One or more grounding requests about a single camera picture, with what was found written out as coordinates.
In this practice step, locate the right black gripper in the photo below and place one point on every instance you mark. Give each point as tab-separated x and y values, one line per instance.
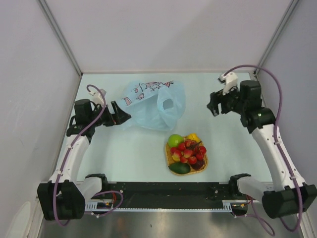
219	97

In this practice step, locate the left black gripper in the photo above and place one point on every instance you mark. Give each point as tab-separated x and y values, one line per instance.
117	118

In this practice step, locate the light blue plastic bag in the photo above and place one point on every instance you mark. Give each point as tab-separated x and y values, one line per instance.
154	105

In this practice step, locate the red cherry tomato bunch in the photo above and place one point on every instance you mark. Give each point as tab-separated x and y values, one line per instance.
187	152

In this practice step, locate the green fake lime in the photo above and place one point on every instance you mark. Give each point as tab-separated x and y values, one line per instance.
175	139

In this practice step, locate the woven bamboo tray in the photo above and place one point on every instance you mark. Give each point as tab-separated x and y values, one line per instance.
192	170

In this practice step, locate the dark green fake avocado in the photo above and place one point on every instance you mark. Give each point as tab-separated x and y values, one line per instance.
180	168

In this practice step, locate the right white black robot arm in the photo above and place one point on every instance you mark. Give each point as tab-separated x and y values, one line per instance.
290	193

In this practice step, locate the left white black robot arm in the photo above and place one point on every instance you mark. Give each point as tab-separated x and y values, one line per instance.
61	198

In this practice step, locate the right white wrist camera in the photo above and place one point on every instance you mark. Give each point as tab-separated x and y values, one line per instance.
229	81

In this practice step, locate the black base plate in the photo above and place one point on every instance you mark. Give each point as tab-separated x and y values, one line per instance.
175	196

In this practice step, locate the white slotted cable duct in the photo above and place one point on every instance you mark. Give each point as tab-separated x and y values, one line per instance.
96	206

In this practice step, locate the aluminium frame rail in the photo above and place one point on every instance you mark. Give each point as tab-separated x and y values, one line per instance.
175	224

